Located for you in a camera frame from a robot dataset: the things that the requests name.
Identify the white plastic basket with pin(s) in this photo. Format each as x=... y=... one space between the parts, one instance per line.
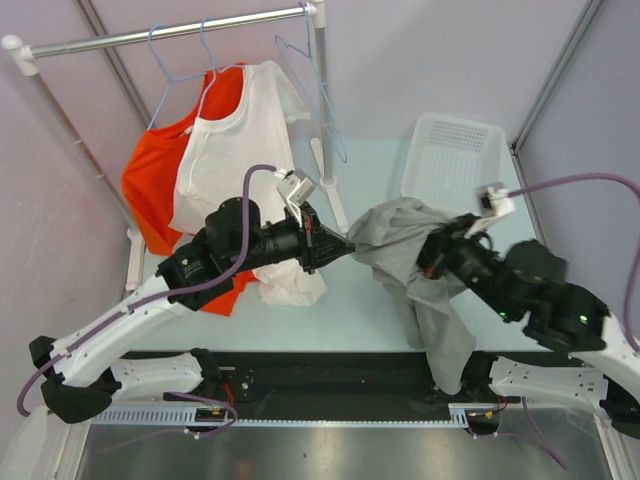
x=449 y=158

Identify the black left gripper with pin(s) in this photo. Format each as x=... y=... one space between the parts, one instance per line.
x=317 y=246

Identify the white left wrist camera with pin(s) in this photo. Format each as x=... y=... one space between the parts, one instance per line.
x=294 y=188

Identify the blue hanger under orange shirt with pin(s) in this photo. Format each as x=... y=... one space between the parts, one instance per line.
x=170 y=79

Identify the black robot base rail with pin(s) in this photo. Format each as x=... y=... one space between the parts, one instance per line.
x=338 y=387

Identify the orange t shirt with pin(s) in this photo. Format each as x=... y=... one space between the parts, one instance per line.
x=149 y=178

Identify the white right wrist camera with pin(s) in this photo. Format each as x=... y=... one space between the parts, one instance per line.
x=494 y=204

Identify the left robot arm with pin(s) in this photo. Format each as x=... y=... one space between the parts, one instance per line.
x=84 y=373

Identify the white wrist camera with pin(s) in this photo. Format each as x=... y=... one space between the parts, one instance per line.
x=494 y=204
x=294 y=188

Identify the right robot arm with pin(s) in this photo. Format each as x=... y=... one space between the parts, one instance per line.
x=529 y=283

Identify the grey slotted cable duct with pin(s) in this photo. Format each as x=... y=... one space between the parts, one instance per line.
x=199 y=416

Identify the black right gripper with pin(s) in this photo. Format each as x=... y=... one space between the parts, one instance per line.
x=439 y=245

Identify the grey t shirt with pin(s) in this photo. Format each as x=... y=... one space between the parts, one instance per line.
x=388 y=238

